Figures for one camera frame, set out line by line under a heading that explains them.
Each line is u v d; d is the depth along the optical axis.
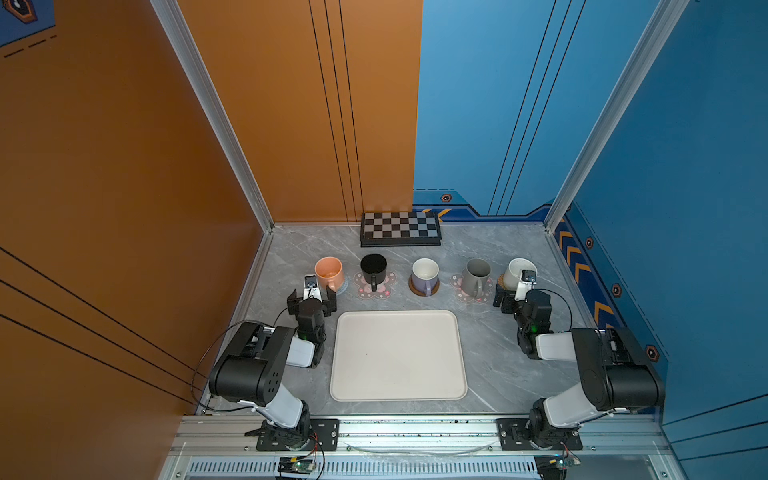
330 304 0.85
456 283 1.02
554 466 0.71
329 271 1.02
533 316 0.72
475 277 0.92
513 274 0.94
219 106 0.87
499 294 0.87
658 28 0.72
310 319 0.71
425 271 1.00
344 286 1.01
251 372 0.45
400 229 1.15
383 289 1.00
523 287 0.82
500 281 1.02
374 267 0.97
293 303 0.82
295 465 0.71
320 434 0.73
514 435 0.72
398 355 0.87
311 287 0.77
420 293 0.98
